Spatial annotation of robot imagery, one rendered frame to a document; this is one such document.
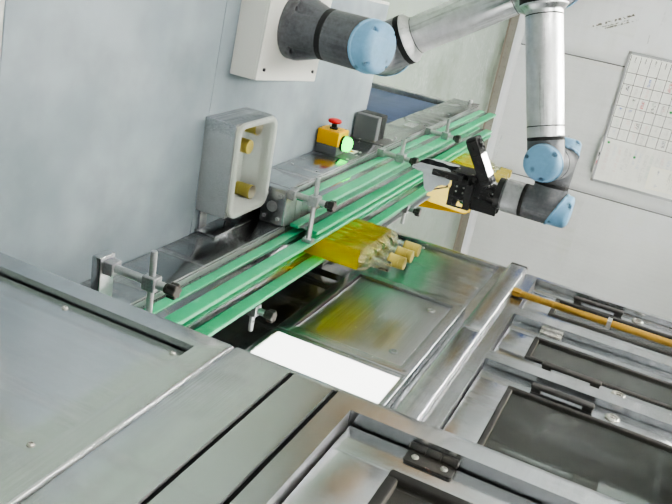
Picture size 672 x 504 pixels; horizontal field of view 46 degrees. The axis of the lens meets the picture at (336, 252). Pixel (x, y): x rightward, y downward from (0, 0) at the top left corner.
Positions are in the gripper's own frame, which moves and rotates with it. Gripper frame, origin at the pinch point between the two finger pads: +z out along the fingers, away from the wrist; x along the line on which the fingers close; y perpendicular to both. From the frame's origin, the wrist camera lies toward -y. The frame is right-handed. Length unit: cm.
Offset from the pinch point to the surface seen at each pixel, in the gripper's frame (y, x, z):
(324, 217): 24.1, 8.7, 25.4
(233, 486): 7, -115, -21
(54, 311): 8, -98, 19
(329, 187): 16.7, 11.6, 26.7
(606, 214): 160, 591, -16
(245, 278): 25.7, -35.9, 22.6
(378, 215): 33, 49, 24
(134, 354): 8, -100, 4
